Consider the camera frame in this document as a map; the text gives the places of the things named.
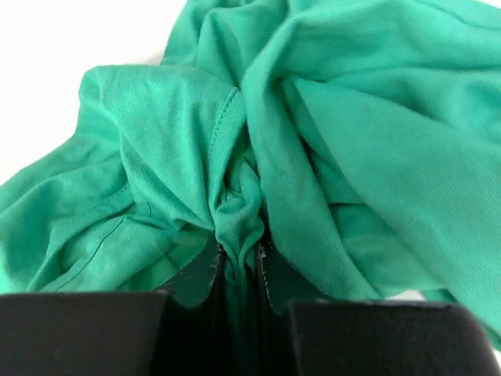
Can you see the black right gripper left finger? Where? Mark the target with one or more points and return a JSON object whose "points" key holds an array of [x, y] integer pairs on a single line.
{"points": [[172, 330]]}

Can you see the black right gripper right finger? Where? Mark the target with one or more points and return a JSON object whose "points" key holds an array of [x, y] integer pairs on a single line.
{"points": [[304, 332]]}

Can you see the green shirt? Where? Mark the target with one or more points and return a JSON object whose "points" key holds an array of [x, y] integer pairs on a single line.
{"points": [[364, 135]]}

